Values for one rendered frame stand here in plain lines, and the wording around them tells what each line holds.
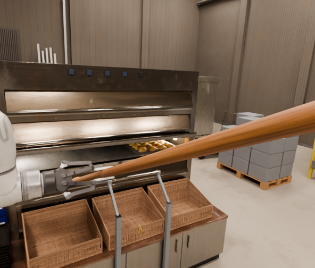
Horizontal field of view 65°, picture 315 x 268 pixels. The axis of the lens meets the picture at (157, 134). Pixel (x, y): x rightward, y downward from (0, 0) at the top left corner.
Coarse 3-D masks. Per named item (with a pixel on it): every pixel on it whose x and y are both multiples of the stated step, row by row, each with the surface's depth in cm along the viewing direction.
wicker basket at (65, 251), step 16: (48, 208) 220; (64, 208) 228; (80, 208) 235; (32, 224) 214; (48, 224) 221; (64, 224) 227; (80, 224) 235; (96, 224) 213; (48, 240) 217; (64, 240) 218; (80, 240) 219; (96, 240) 201; (32, 256) 198; (48, 256) 182; (64, 256) 189; (80, 256) 197
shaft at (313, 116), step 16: (288, 112) 26; (304, 112) 24; (240, 128) 32; (256, 128) 29; (272, 128) 27; (288, 128) 26; (304, 128) 25; (192, 144) 41; (208, 144) 37; (224, 144) 34; (240, 144) 32; (144, 160) 56; (160, 160) 50; (176, 160) 46; (96, 176) 94
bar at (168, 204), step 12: (108, 180) 207; (120, 180) 213; (168, 204) 217; (120, 216) 194; (168, 216) 220; (120, 228) 197; (168, 228) 223; (120, 240) 199; (168, 240) 227; (120, 252) 202; (168, 252) 230; (120, 264) 205
